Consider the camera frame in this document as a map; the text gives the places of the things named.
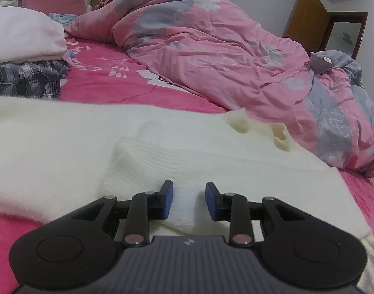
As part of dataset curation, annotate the cream fleece sweater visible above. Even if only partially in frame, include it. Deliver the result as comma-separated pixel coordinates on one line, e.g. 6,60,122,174
0,96,374,293

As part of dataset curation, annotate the pile of white clothes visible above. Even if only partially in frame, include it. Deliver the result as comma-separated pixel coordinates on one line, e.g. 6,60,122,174
0,5,73,101

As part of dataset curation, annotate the pink floral bed blanket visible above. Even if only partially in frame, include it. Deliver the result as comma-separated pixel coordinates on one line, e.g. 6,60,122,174
0,36,374,294

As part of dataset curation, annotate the pink grey floral duvet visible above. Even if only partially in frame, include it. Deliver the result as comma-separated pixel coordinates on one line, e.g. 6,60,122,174
67,0,374,177

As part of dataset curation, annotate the brown wooden door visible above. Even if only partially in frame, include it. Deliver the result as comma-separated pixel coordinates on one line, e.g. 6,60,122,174
283,0,368,59

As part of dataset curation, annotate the light blue garment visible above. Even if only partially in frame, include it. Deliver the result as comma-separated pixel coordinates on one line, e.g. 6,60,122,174
48,13,78,27

